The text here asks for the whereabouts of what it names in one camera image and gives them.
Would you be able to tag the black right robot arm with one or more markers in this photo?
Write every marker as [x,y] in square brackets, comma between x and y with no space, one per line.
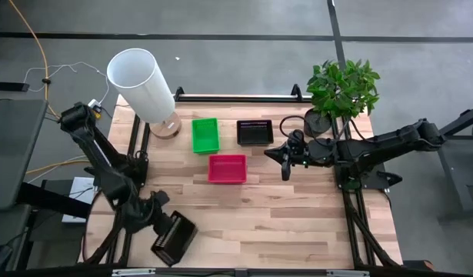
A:
[394,140]

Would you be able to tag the black side table frame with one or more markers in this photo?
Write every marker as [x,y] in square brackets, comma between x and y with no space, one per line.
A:
[457,169]

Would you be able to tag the green plastic basket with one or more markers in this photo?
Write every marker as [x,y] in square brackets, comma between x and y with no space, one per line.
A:
[206,152]
[205,134]

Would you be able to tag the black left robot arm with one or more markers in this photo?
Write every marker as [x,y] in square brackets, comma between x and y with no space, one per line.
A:
[105,169]

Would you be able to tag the black desk support beam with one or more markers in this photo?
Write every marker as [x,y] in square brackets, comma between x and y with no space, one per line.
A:
[51,200]

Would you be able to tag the black power strip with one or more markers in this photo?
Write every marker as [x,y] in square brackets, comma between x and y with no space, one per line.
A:
[9,86]

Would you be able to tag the artificial green plant black pot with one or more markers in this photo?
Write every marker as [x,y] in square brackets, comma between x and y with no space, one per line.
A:
[340,90]

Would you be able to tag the black plastic basket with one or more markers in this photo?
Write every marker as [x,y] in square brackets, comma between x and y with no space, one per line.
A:
[178,240]
[255,134]

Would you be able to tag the silver aluminium bracket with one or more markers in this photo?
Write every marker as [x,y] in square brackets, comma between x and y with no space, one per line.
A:
[134,272]
[347,273]

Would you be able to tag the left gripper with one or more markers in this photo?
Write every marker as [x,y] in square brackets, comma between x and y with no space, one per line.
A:
[156,209]

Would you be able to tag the grey desk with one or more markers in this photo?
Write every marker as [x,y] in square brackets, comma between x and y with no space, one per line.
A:
[13,154]

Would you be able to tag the red plastic basket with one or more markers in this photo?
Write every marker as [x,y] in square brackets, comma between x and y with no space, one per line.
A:
[227,169]

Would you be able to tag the white flat box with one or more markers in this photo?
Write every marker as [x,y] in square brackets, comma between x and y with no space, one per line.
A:
[80,192]

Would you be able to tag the white lamp wooden base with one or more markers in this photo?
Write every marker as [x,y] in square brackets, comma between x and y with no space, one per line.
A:
[140,81]

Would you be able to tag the black table clamp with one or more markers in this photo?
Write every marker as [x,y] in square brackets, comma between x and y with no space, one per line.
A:
[179,94]
[296,93]

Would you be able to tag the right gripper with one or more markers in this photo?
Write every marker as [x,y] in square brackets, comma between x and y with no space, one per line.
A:
[301,152]

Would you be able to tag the white power adapter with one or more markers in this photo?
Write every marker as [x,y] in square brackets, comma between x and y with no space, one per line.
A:
[94,103]

